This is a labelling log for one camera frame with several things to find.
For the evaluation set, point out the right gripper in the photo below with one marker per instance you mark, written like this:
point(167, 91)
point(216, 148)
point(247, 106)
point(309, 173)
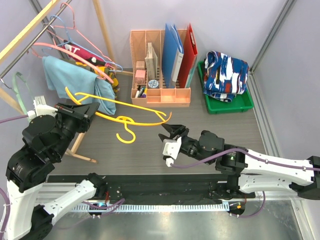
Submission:
point(173, 129)

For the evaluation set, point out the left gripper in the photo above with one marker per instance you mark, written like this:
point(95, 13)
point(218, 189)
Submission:
point(83, 112)

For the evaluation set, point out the yellow hanger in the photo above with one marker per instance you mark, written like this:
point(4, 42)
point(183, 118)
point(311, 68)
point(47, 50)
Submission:
point(122, 118)

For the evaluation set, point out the mint green hanger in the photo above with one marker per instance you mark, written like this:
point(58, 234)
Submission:
point(16, 90)

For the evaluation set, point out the colourful patterned trousers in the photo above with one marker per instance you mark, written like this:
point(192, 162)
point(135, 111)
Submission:
point(225, 77)

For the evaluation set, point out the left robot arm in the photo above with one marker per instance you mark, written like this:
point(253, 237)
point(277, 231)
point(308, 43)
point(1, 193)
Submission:
point(46, 140)

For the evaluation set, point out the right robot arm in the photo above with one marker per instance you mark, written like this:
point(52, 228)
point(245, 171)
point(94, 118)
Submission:
point(247, 171)

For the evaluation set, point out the wooden clothes rack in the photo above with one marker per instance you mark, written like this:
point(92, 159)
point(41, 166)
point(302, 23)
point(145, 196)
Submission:
point(14, 104)

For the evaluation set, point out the pens in organizer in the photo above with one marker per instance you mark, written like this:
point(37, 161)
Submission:
point(141, 92)

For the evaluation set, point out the peach desk organizer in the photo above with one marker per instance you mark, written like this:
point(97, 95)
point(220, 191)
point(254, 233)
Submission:
point(162, 96)

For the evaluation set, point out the round blue patterned tin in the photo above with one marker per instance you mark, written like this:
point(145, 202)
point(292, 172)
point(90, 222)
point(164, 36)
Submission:
point(153, 84)

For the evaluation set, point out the pink cube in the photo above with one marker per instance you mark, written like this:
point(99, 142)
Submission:
point(140, 77)

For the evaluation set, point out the tan cube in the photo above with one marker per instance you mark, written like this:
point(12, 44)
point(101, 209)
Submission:
point(140, 65)

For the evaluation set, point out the wooden block book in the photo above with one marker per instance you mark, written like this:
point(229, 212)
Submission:
point(151, 62)

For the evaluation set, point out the blue folder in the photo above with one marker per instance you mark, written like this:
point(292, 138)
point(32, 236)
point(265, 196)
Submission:
point(172, 55)

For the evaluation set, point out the green plastic tray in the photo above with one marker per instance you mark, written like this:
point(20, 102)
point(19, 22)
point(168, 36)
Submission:
point(241, 103)

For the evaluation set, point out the red folder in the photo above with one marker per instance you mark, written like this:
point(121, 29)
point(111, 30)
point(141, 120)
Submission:
point(189, 59)

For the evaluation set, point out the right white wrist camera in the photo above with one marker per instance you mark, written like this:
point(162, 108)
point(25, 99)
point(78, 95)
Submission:
point(170, 150)

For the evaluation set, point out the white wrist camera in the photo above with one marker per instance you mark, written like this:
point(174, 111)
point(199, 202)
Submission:
point(41, 108)
point(170, 150)

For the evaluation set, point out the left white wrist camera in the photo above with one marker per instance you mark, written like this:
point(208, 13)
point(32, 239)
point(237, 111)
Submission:
point(41, 108)

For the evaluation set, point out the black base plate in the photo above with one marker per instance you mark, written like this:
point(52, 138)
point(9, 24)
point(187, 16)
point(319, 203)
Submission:
point(171, 189)

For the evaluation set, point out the metal rack rail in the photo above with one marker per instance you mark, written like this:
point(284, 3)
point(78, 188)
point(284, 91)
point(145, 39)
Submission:
point(24, 33)

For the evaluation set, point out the pink wire hanger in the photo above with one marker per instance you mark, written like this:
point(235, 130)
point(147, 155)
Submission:
point(64, 4)

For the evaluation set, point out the aluminium frame post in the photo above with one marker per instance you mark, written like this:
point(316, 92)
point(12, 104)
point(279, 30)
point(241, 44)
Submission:
point(283, 14)

